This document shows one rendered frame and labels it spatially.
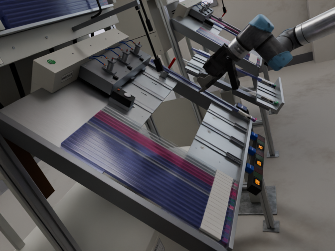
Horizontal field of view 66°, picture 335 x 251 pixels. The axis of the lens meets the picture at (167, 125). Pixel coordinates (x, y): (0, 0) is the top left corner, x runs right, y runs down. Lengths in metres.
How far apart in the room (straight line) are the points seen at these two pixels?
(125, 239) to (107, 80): 0.58
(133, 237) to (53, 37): 0.75
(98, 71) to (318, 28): 0.76
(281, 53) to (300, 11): 3.05
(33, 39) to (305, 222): 1.58
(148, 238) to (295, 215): 1.02
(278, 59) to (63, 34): 0.74
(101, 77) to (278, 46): 0.61
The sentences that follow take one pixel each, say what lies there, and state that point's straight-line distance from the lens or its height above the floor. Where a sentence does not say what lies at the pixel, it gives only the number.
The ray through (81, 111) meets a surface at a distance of 0.86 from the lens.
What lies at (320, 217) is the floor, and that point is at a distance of 1.76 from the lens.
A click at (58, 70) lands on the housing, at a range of 0.88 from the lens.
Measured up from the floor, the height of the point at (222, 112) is 0.81.
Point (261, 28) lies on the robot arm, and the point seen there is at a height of 1.13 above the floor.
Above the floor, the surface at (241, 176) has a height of 0.73.
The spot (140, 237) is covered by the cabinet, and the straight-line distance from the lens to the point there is 1.02.
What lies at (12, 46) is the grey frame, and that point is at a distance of 0.88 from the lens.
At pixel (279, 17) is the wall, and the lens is 4.00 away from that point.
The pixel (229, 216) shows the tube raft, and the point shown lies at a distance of 0.79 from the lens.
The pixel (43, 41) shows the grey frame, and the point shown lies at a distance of 0.95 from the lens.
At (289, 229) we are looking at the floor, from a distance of 1.71.
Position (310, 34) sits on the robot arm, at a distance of 1.06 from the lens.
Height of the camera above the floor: 1.30
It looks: 23 degrees down
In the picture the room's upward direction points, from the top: 21 degrees counter-clockwise
